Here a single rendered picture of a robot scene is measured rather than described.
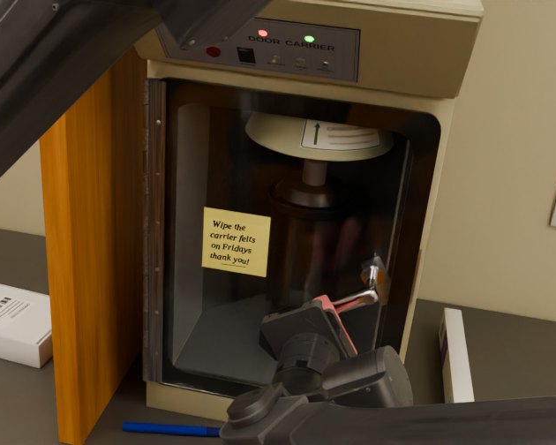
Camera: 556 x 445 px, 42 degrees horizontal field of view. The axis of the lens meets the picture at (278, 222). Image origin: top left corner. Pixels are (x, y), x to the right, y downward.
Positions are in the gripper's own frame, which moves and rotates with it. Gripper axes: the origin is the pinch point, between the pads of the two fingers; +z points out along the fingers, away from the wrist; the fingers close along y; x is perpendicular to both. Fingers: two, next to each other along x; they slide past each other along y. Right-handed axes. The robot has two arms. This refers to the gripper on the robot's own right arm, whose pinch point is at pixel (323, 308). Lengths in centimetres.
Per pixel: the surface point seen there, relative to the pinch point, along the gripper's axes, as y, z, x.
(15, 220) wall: 14, 48, 67
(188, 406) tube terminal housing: -10.1, 5.1, 25.3
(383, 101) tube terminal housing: 17.4, 5.3, -14.0
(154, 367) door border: -2.6, 3.9, 25.6
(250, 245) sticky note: 8.4, 3.9, 5.9
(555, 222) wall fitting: -22, 48, -25
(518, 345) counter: -35, 36, -13
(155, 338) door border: 1.2, 3.9, 23.2
